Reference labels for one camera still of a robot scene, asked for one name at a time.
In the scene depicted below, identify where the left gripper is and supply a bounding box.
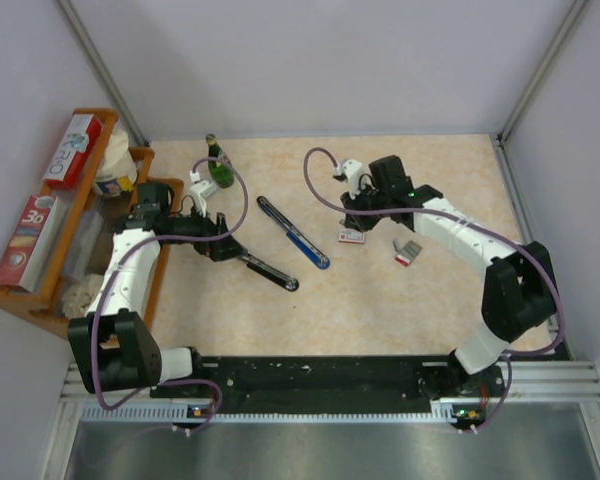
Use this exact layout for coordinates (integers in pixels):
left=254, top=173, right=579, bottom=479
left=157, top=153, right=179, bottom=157
left=163, top=200, right=246, bottom=262

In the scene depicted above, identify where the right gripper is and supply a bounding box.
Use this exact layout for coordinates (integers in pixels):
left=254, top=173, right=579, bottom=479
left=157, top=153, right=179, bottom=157
left=341, top=182, right=391, bottom=234

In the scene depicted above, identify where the black stapler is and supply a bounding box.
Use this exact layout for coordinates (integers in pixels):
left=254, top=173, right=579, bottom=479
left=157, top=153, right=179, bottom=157
left=240, top=253, right=299, bottom=292

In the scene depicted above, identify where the red staple box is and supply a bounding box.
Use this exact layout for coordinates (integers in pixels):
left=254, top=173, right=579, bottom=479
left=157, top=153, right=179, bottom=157
left=338, top=228, right=366, bottom=245

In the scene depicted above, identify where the red staple tray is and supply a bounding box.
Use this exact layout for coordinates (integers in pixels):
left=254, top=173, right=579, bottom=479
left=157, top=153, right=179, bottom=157
left=394, top=241, right=422, bottom=267

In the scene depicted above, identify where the blue stapler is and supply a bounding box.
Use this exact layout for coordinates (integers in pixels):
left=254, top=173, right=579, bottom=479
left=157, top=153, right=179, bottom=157
left=256, top=196, right=330, bottom=270

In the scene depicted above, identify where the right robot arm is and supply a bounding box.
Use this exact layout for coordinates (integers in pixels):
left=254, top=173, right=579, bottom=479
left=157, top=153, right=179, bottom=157
left=334, top=155, right=557, bottom=396

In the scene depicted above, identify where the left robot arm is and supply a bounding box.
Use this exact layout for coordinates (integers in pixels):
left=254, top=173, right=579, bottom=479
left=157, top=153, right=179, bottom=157
left=68, top=180, right=246, bottom=397

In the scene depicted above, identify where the green glass bottle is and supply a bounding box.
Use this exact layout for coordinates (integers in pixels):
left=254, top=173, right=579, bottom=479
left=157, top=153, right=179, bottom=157
left=205, top=134, right=234, bottom=189

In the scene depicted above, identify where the wooden shelf rack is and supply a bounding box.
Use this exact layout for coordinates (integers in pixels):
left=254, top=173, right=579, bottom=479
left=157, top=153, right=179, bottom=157
left=0, top=106, right=185, bottom=347

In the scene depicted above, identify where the white paper bag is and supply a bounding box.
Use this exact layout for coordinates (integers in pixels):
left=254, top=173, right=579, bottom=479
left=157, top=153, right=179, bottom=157
left=92, top=125, right=137, bottom=197

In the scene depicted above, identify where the white cloth roll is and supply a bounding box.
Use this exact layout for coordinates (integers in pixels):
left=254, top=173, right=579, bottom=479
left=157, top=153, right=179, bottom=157
left=61, top=274, right=104, bottom=319

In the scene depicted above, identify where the red white box upper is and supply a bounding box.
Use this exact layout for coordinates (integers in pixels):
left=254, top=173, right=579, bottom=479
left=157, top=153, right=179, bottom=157
left=43, top=114, right=102, bottom=190

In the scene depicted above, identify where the red white box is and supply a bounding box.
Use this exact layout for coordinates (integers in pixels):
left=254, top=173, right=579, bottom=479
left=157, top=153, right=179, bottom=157
left=43, top=114, right=102, bottom=190
left=0, top=195, right=65, bottom=292

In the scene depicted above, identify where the red white box lower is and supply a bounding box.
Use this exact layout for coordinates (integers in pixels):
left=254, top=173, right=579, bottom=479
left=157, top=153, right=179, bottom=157
left=0, top=195, right=65, bottom=292

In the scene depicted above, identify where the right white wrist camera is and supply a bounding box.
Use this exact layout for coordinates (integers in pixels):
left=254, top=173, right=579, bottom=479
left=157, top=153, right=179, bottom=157
left=333, top=159, right=365, bottom=199

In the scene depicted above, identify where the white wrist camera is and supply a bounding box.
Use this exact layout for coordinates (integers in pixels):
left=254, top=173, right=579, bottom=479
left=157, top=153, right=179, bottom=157
left=333, top=159, right=365, bottom=199
left=189, top=170, right=219, bottom=217

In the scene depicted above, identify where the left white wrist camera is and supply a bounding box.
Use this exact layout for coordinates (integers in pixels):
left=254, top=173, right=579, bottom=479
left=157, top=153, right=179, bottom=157
left=189, top=170, right=219, bottom=217

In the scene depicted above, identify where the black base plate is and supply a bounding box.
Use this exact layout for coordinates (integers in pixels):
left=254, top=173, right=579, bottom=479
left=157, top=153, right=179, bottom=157
left=149, top=354, right=511, bottom=415

